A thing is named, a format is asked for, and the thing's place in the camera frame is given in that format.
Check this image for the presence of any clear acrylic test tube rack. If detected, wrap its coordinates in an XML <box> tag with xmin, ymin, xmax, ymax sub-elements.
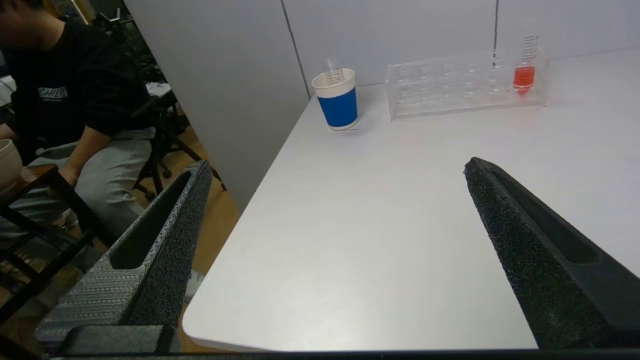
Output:
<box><xmin>385</xmin><ymin>47</ymin><xmax>549</xmax><ymax>121</ymax></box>

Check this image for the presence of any orange pigment test tube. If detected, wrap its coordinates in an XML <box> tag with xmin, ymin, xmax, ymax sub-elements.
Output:
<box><xmin>512</xmin><ymin>35</ymin><xmax>541</xmax><ymax>97</ymax></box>

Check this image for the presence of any person in black shirt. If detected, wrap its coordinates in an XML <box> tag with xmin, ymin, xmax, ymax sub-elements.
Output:
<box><xmin>0</xmin><ymin>0</ymin><xmax>168</xmax><ymax>251</ymax></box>

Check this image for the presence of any blue pigment test tube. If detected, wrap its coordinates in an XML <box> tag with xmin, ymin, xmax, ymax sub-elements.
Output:
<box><xmin>322</xmin><ymin>58</ymin><xmax>346</xmax><ymax>87</ymax></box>

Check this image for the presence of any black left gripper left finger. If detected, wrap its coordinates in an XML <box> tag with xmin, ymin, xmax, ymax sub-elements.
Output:
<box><xmin>36</xmin><ymin>160</ymin><xmax>214</xmax><ymax>352</ymax></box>

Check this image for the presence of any blue white paper cup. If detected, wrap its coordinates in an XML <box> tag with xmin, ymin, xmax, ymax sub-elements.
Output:
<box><xmin>311</xmin><ymin>68</ymin><xmax>360</xmax><ymax>132</ymax></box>

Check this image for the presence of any black office chair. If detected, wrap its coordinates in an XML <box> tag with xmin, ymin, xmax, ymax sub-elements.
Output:
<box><xmin>131</xmin><ymin>89</ymin><xmax>227</xmax><ymax>202</ymax></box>

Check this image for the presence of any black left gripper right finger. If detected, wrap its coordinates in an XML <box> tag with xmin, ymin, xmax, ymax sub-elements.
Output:
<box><xmin>463</xmin><ymin>157</ymin><xmax>640</xmax><ymax>350</ymax></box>

